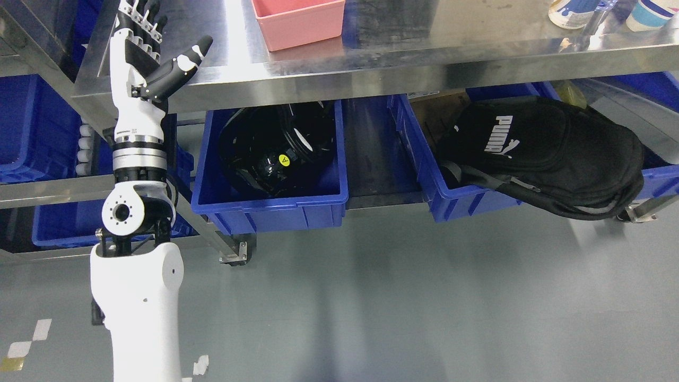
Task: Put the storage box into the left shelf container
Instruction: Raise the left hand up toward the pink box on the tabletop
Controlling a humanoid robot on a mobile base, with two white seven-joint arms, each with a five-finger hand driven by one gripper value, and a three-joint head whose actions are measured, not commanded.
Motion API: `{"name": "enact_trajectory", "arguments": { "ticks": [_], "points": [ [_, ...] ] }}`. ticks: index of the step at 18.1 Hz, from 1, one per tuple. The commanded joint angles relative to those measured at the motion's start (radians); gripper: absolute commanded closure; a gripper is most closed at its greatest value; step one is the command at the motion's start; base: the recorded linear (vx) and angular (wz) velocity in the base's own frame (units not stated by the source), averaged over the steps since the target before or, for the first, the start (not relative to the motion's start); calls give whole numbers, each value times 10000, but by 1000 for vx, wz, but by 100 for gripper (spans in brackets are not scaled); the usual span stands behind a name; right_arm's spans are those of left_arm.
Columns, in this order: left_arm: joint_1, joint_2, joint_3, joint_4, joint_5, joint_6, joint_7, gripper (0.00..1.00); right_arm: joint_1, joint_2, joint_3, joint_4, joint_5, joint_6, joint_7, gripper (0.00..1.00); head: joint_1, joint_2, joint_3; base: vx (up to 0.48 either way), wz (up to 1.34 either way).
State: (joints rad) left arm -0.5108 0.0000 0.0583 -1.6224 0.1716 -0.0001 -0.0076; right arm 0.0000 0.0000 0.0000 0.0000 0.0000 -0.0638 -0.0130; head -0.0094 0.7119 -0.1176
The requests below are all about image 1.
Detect pink plastic storage box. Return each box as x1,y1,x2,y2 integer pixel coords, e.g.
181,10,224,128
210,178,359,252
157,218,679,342
251,1,346,51

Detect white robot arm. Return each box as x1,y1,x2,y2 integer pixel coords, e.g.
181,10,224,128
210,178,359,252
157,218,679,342
90,131,184,381

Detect black glossy helmet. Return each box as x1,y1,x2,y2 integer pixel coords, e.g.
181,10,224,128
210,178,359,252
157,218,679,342
217,101,337,199

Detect blue bin with helmet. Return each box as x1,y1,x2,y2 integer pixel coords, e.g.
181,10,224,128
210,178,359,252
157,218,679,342
191,101,349,235

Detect blue bin with backpack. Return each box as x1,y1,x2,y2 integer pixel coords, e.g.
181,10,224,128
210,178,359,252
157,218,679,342
387,82,560,222

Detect black Puma backpack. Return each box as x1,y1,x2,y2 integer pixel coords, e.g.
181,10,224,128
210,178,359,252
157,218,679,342
435,96,645,221

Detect blue bin lower left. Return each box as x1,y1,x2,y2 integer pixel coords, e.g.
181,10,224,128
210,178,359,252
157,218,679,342
32,141,194,248

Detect white blue bottle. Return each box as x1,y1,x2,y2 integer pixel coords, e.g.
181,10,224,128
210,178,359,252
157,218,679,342
547,1,599,30

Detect blue bin far left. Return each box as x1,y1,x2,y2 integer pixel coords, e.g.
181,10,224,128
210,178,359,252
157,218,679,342
1,75,82,184

